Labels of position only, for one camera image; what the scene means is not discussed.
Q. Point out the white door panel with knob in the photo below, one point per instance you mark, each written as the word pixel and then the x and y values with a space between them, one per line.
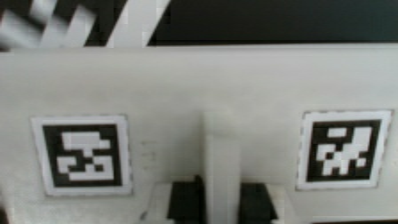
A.
pixel 162 85

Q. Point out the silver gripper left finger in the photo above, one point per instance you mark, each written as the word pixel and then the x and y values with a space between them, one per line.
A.
pixel 176 203

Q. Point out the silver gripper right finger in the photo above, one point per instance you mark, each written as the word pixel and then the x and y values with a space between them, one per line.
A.
pixel 265 205

